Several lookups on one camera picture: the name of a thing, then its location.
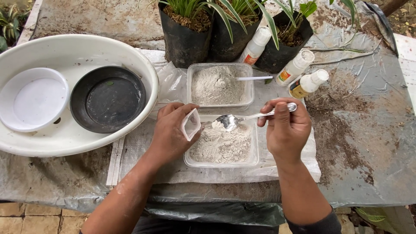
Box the person's left hand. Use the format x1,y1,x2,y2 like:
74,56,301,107
148,102,205,167

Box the person's right hand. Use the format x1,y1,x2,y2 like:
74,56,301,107
257,97,313,165

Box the small clear plastic bag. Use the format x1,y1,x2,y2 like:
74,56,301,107
181,108,202,142

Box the metal spoon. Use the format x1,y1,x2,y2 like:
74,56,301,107
212,102,298,132

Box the white woven sack mat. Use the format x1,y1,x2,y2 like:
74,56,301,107
106,48,322,187

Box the clear plastic food container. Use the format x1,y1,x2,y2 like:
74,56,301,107
187,62,255,110
183,114,260,169

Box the large clear plastic bag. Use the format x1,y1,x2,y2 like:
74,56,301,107
147,61,190,120

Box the white bottle yellow label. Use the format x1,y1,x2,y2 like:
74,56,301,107
288,69,330,99

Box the grey powder heap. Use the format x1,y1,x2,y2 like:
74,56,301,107
191,66,247,106
189,121,253,164

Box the white plastic spoon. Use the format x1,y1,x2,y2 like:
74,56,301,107
235,76,274,81

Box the white bottle orange green label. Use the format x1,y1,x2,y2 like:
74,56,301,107
275,49,315,87

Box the black round plastic saucer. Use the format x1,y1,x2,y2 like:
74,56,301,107
70,66,147,134

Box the grey plastic table sheet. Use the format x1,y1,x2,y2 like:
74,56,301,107
0,0,416,227

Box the black plastic plant bag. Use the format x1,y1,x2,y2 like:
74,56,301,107
158,3,214,69
254,10,314,74
207,3,264,63

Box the dry thin plant stem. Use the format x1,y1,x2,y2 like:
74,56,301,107
304,38,383,66

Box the person's dark clothing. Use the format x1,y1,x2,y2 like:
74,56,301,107
79,215,281,234

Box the person's dark sleeve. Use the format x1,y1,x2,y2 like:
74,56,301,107
285,208,342,234

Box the white bottle red label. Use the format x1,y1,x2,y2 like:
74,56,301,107
239,26,272,66

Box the green striped ground leaf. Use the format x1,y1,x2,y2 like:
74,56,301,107
354,207,388,224

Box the large white oval basin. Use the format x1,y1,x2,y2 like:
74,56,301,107
0,34,160,158

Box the small broad-leaf green plant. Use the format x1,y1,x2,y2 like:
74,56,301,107
272,0,361,48

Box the green striped leafy plant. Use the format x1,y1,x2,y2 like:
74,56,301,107
211,0,281,51
140,0,235,44

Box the white round plastic saucer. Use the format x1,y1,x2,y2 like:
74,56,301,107
0,67,70,133

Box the brown wooden pole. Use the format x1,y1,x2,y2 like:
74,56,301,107
380,0,411,17

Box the green garden plants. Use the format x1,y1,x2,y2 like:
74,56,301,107
0,3,31,53

